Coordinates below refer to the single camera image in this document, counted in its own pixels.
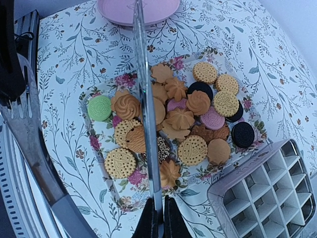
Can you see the floral rectangular tray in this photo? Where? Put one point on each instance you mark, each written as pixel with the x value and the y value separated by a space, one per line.
pixel 131 193

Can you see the black sandwich cookie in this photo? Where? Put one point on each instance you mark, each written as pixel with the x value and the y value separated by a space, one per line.
pixel 243 134

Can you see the swirl butter cookie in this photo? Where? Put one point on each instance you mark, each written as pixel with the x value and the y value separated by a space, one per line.
pixel 125 105

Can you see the pink round plate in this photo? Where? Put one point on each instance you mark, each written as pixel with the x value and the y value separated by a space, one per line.
pixel 121 11

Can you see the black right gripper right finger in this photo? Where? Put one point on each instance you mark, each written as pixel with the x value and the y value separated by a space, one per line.
pixel 174 225

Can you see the green sandwich cookie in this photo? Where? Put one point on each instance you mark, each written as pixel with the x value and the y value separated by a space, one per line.
pixel 99 108

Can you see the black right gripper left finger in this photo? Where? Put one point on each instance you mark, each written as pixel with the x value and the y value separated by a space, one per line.
pixel 148 225

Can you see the pink sandwich cookie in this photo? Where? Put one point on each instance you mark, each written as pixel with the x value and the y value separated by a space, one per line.
pixel 212 119

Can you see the aluminium front rail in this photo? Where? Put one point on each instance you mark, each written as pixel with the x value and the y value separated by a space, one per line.
pixel 27 218

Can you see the yellow dotted round biscuit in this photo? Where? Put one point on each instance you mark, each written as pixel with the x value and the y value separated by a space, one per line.
pixel 120 163

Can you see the floral patterned tablecloth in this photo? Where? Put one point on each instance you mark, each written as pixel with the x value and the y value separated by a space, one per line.
pixel 78 49

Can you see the chocolate sprinkle donut cookie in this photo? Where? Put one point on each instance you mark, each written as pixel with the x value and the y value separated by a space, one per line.
pixel 163 149

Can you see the pink tin with white dividers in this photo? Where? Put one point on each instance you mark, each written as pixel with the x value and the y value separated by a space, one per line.
pixel 268 196

